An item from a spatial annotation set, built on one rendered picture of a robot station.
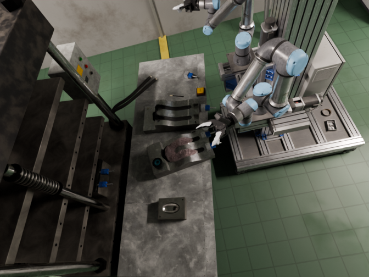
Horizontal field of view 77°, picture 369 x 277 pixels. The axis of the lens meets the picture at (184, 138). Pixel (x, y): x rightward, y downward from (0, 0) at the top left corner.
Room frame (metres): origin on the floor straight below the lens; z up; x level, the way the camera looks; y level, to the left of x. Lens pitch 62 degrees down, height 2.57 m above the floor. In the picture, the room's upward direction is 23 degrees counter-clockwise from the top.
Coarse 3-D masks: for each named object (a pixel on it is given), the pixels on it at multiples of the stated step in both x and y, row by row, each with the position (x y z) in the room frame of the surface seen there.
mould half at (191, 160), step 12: (192, 132) 0.95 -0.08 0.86; (156, 144) 0.95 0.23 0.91; (168, 144) 0.92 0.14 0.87; (192, 144) 0.84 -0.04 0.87; (204, 144) 0.81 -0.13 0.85; (156, 156) 0.84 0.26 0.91; (192, 156) 0.74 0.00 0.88; (204, 156) 0.71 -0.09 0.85; (168, 168) 0.71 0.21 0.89; (180, 168) 0.70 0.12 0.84
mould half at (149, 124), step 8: (168, 104) 1.27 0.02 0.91; (176, 104) 1.26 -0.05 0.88; (184, 104) 1.22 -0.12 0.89; (192, 104) 1.19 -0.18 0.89; (152, 112) 1.30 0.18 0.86; (160, 112) 1.21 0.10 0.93; (168, 112) 1.20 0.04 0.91; (176, 112) 1.18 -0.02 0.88; (184, 112) 1.15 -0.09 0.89; (192, 112) 1.11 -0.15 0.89; (144, 120) 1.25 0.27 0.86; (152, 120) 1.22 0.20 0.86; (160, 120) 1.13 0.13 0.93; (168, 120) 1.12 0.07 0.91; (184, 120) 1.07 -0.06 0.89; (192, 120) 1.04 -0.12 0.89; (144, 128) 1.17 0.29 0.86; (152, 128) 1.14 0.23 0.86; (160, 128) 1.10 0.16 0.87; (168, 128) 1.08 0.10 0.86; (176, 128) 1.05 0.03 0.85; (184, 128) 1.03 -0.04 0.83; (192, 128) 1.01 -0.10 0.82
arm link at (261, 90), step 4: (260, 84) 0.87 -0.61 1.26; (264, 84) 0.85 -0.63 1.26; (268, 84) 0.84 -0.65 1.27; (256, 88) 0.84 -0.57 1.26; (260, 88) 0.83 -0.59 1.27; (264, 88) 0.82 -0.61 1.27; (268, 88) 0.81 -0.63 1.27; (256, 92) 0.82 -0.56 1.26; (260, 92) 0.80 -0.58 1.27; (264, 92) 0.79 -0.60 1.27; (268, 92) 0.78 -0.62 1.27; (272, 92) 0.78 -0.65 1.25; (256, 96) 0.81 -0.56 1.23; (260, 96) 0.79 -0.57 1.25; (264, 96) 0.77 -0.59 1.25; (268, 96) 0.76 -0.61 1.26; (256, 100) 0.80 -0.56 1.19; (260, 100) 0.77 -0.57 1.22; (264, 100) 0.75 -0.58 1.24; (260, 104) 0.78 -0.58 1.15
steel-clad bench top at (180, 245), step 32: (160, 64) 1.88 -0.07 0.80; (192, 64) 1.71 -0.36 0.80; (160, 96) 1.49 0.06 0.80; (192, 96) 1.34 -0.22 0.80; (128, 192) 0.69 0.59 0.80; (160, 192) 0.59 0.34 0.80; (192, 192) 0.49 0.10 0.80; (128, 224) 0.45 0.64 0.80; (160, 224) 0.36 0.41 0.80; (192, 224) 0.27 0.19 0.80; (128, 256) 0.24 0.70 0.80; (160, 256) 0.16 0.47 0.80; (192, 256) 0.08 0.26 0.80
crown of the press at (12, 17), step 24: (0, 0) 1.33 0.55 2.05; (24, 0) 1.36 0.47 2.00; (0, 24) 1.24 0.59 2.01; (24, 24) 1.24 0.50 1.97; (48, 24) 1.38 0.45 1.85; (0, 48) 1.06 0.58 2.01; (24, 48) 1.13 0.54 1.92; (0, 72) 0.95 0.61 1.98; (24, 72) 1.03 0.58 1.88; (0, 96) 0.86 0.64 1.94; (24, 96) 0.93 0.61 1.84; (0, 120) 0.77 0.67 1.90; (0, 144) 0.68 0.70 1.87; (0, 168) 0.60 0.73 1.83
